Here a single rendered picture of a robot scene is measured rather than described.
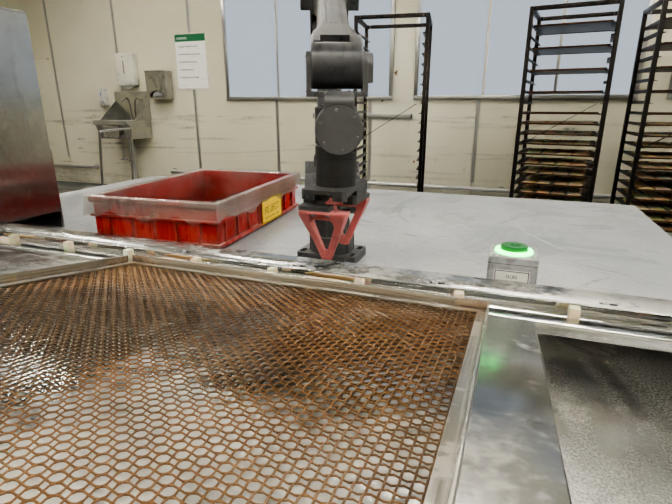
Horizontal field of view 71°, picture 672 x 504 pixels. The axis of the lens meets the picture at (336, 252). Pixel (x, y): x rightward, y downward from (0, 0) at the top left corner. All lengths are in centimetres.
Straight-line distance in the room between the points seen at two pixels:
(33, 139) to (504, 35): 435
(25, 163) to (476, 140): 430
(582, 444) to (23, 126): 119
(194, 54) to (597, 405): 593
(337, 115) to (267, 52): 514
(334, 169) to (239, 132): 527
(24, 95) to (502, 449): 119
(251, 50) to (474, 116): 255
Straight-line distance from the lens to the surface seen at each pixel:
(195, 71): 619
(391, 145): 517
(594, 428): 53
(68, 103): 761
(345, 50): 64
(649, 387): 62
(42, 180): 131
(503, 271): 74
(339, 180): 64
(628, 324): 69
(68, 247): 99
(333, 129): 56
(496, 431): 30
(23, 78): 130
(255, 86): 575
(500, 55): 502
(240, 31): 588
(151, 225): 107
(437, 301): 56
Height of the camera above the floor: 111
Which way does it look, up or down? 17 degrees down
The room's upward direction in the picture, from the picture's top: straight up
